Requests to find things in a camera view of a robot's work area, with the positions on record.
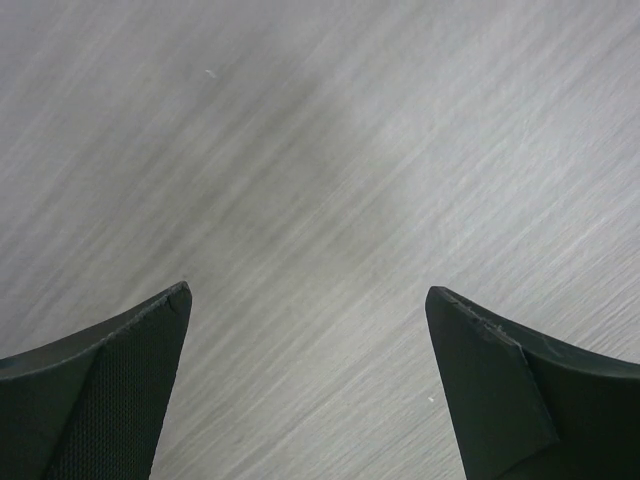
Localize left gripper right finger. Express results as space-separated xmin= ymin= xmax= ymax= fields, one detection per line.
xmin=425 ymin=286 xmax=639 ymax=479

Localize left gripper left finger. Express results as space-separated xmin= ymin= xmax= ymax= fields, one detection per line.
xmin=1 ymin=282 xmax=192 ymax=479

